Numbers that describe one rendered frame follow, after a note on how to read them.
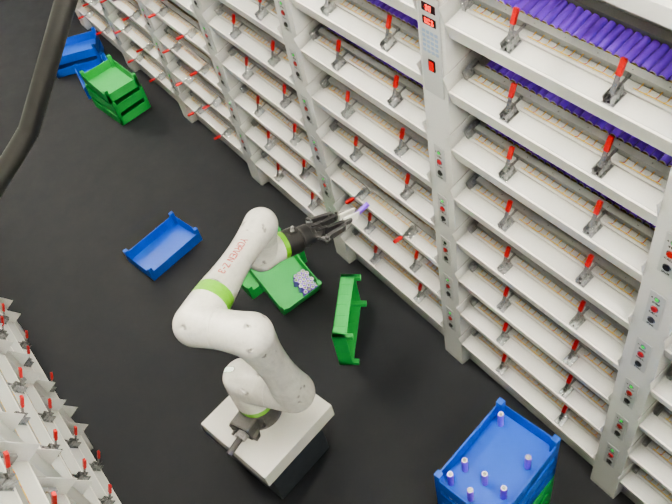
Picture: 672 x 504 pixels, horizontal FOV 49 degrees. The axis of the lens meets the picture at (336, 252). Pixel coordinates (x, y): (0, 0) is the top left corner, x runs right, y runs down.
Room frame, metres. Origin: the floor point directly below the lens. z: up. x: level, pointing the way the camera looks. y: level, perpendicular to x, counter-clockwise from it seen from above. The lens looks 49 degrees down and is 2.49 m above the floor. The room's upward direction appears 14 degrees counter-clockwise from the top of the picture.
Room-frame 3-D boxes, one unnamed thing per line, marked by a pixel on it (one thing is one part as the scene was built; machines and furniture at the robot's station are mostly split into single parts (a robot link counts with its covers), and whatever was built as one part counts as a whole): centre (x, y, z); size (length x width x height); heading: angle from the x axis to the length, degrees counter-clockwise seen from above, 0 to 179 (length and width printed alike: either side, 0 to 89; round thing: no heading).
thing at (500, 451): (0.81, -0.29, 0.52); 0.30 x 0.20 x 0.08; 126
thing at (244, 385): (1.25, 0.36, 0.49); 0.16 x 0.13 x 0.19; 61
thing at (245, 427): (1.21, 0.41, 0.37); 0.26 x 0.15 x 0.06; 138
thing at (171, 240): (2.41, 0.77, 0.04); 0.30 x 0.20 x 0.08; 127
